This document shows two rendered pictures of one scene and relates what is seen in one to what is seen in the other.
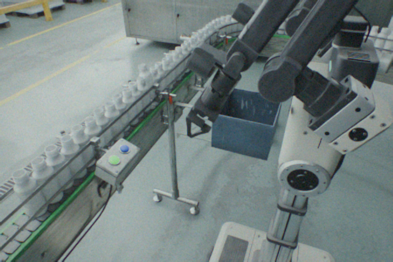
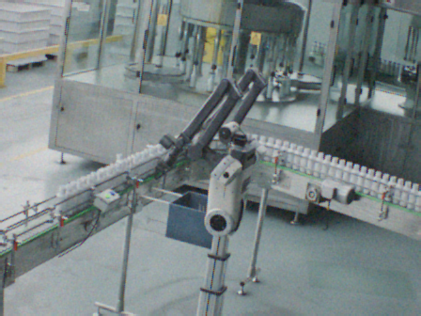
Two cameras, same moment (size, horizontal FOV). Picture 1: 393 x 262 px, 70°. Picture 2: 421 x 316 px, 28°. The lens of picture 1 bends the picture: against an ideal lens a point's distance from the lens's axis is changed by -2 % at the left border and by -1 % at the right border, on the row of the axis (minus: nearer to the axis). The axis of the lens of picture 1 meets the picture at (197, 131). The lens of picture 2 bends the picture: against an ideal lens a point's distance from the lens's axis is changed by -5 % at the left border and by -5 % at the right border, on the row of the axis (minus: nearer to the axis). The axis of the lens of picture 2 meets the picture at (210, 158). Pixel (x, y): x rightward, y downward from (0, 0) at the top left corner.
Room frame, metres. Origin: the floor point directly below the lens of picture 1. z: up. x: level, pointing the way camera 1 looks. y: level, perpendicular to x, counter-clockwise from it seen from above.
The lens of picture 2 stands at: (-3.79, -0.02, 2.58)
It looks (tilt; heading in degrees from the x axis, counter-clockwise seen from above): 15 degrees down; 357
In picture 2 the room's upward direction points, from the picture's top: 8 degrees clockwise
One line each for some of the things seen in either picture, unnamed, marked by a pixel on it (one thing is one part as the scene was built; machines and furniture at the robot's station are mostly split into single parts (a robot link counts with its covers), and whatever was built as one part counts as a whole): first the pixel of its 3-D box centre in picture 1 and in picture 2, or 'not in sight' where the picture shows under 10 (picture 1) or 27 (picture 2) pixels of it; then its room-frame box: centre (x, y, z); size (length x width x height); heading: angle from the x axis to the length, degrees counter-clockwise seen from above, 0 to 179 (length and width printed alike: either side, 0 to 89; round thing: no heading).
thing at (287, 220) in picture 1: (283, 229); (213, 285); (0.73, -0.38, 0.65); 0.11 x 0.11 x 0.40; 69
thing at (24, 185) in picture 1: (29, 193); (61, 201); (0.56, 0.50, 1.08); 0.06 x 0.06 x 0.17
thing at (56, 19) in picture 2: not in sight; (50, 28); (11.64, 2.41, 0.50); 1.23 x 1.05 x 1.00; 69
